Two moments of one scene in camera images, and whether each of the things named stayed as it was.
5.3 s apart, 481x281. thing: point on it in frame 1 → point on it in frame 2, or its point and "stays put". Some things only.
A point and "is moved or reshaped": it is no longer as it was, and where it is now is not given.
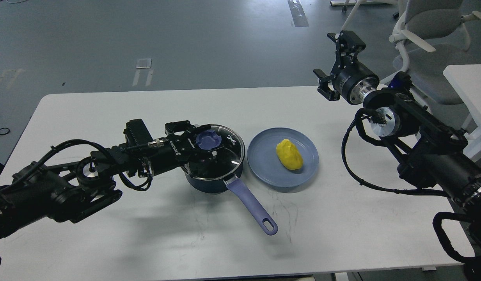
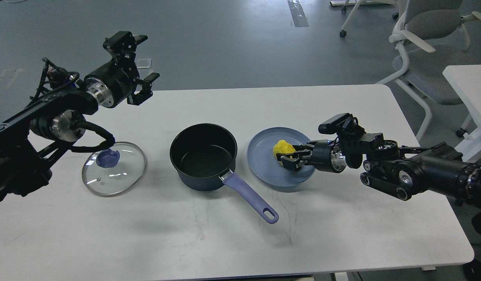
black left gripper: [166, 154] → [112, 83]
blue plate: [265, 163] stays put
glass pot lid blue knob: [206, 139] is moved or reshaped
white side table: [472, 82] stays put
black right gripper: [353, 82] → [326, 156]
